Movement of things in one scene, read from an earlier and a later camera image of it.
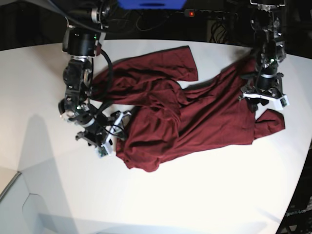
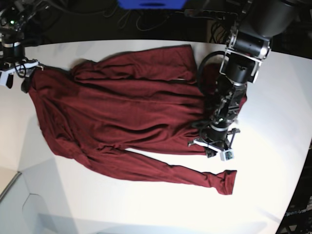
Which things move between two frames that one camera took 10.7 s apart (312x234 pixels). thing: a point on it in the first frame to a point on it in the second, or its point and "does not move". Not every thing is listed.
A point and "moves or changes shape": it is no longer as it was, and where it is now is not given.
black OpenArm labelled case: [298, 219] does not move
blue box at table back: [152, 4] does not move
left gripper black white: [100, 130] to [13, 60]
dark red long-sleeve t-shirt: [167, 122] moves or changes shape
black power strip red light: [210, 13] does not move
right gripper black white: [268, 88] to [216, 138]
